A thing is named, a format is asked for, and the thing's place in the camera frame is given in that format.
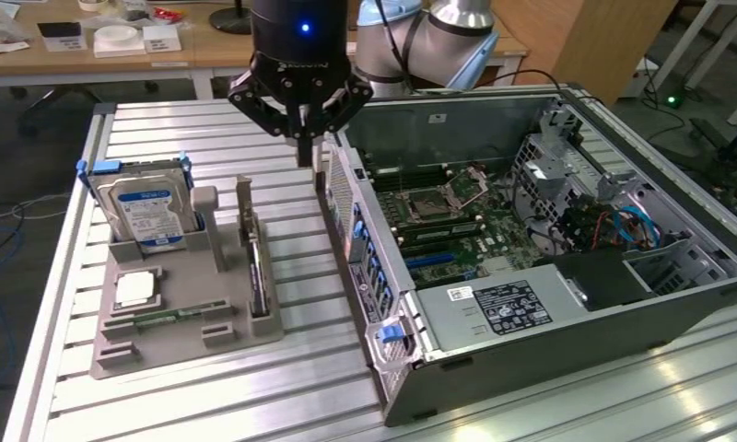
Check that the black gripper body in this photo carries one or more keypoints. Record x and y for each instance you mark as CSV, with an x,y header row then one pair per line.
x,y
297,46

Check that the graphics card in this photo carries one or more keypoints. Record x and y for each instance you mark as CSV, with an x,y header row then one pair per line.
x,y
256,271

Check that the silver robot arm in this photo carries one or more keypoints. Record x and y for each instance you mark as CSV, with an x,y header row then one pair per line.
x,y
393,46

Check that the grey card retention latch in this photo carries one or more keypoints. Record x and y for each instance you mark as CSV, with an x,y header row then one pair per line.
x,y
329,143

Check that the black monitor stand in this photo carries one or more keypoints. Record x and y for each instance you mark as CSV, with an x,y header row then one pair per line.
x,y
229,20

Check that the plain white box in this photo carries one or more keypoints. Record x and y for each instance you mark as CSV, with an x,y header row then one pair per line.
x,y
161,39

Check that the red packet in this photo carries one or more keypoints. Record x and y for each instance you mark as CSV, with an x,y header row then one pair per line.
x,y
166,15

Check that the white box with round tape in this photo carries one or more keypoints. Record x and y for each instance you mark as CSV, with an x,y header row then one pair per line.
x,y
120,42

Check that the CPU socket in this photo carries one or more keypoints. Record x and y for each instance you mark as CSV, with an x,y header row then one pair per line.
x,y
428,205

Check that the metal socket cover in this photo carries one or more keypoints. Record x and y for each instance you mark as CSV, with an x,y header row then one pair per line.
x,y
466,184

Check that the blue slot clip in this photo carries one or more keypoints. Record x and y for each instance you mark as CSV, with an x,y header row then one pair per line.
x,y
378,276
357,229
369,251

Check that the blue disk caddy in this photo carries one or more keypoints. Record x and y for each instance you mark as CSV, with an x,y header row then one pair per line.
x,y
104,166

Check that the hard disk with blue label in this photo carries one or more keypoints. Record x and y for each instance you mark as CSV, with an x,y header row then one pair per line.
x,y
146,216

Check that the wooden desk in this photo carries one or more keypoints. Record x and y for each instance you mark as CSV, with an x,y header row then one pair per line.
x,y
66,64

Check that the installed RAM stick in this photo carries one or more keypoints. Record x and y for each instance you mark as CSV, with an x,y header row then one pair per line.
x,y
442,231

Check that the white tape roll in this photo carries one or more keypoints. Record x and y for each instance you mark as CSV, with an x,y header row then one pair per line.
x,y
92,4

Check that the black chair base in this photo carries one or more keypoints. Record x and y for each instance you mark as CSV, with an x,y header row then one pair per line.
x,y
42,106

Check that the white box with black lid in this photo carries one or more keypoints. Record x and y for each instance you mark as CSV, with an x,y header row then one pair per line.
x,y
62,37

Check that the metal drive cage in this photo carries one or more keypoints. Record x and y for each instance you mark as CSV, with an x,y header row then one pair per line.
x,y
553,179

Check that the blue expansion slot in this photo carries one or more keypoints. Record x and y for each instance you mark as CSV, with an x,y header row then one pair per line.
x,y
430,262

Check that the green motherboard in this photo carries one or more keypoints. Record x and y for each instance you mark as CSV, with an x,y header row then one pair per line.
x,y
490,248

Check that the wooden cabinet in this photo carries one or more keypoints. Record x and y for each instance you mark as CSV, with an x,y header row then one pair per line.
x,y
589,46

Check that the white paper card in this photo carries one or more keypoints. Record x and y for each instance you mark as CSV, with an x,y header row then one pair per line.
x,y
5,47

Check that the clear plastic bag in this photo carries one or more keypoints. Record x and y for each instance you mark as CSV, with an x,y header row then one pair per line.
x,y
0,28

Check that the silver CPU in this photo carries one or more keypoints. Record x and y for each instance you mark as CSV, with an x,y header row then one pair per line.
x,y
136,290

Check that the green RAM stick on rack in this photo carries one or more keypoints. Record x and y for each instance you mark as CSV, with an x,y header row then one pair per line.
x,y
172,315

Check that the blue case latch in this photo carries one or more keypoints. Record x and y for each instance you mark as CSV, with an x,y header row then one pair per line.
x,y
388,333

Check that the grey power supply unit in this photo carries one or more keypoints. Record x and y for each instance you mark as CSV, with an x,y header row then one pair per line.
x,y
504,308

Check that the grey parts rack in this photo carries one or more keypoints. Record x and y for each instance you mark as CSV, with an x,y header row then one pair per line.
x,y
177,340

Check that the black floor equipment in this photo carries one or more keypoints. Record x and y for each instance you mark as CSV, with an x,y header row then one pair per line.
x,y
731,147

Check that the metal disk bay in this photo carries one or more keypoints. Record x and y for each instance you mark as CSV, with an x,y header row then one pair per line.
x,y
676,271

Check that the black PC case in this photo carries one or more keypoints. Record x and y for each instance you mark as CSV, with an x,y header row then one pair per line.
x,y
528,368

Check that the white table frame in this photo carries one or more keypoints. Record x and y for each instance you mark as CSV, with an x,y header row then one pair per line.
x,y
700,41

